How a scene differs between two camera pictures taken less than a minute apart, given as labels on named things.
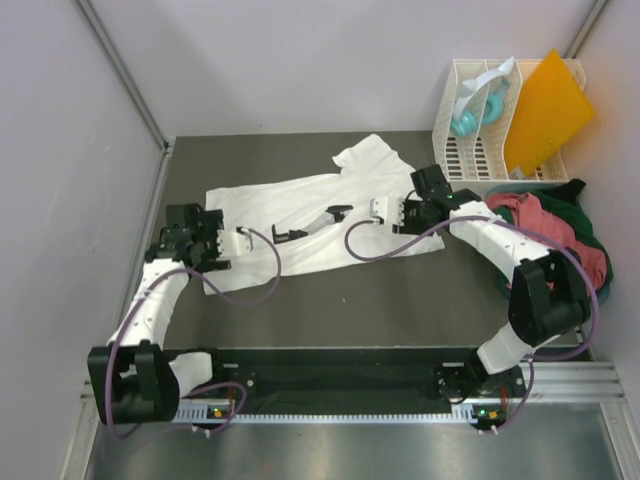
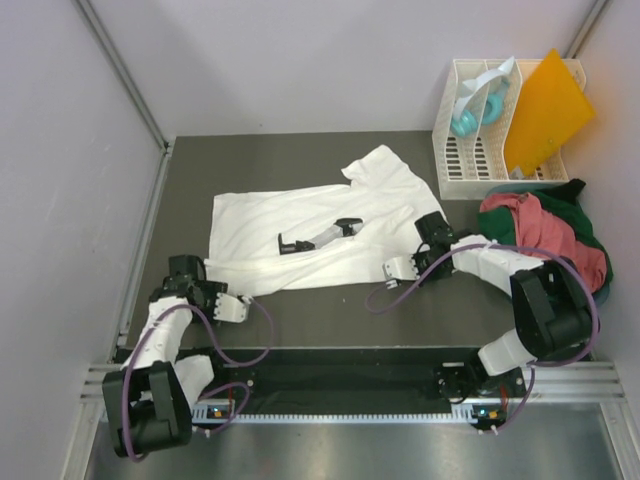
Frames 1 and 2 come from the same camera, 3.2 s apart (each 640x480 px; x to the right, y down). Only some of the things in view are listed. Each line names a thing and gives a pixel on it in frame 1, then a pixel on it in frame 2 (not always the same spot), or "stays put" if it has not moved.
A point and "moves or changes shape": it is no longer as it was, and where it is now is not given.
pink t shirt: (531, 216) stays put
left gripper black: (211, 223) -> (212, 287)
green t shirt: (566, 199) stays put
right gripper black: (406, 227) -> (417, 259)
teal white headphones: (481, 100) stays put
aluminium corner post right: (586, 28) stays put
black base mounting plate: (349, 375) stays put
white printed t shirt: (319, 222) moves or changes shape
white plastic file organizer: (480, 158) stays put
